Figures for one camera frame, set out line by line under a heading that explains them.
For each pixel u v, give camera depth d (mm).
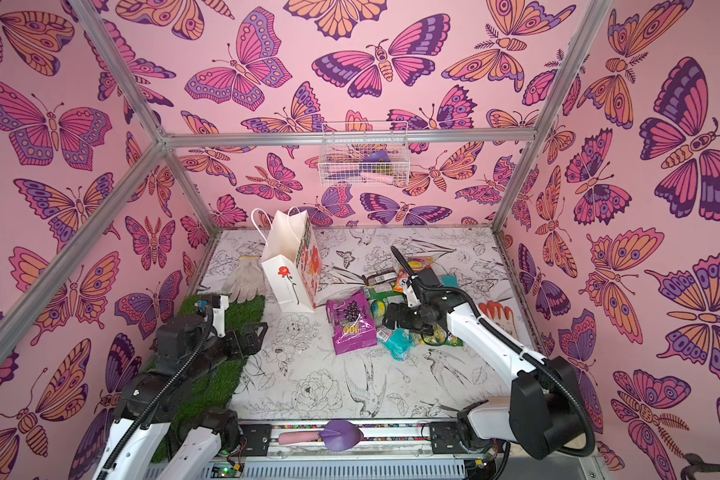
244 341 620
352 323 876
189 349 516
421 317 633
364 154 956
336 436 731
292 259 782
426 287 659
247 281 1055
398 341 873
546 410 407
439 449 730
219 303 632
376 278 1030
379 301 958
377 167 922
